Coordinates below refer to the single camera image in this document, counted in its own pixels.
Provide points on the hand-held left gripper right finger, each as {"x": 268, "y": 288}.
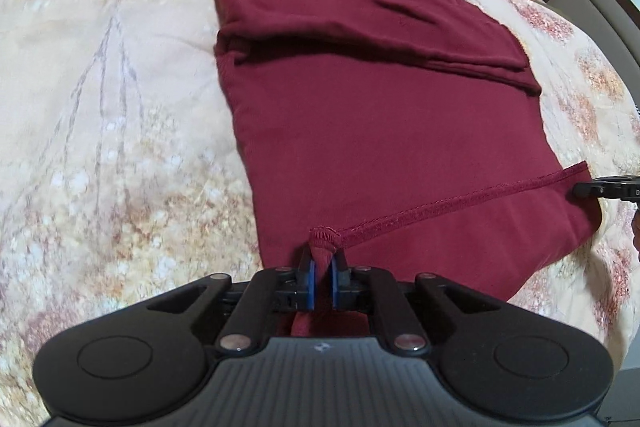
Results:
{"x": 336, "y": 283}

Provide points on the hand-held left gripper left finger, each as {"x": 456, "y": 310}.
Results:
{"x": 311, "y": 282}

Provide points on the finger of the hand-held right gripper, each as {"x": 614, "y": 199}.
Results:
{"x": 602, "y": 189}

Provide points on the dark red long-sleeve shirt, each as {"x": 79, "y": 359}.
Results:
{"x": 380, "y": 122}

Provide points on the person's right hand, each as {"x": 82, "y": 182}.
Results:
{"x": 637, "y": 232}

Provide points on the padded bed headboard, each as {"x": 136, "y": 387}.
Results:
{"x": 595, "y": 17}

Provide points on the floral blanket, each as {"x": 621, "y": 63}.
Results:
{"x": 115, "y": 132}

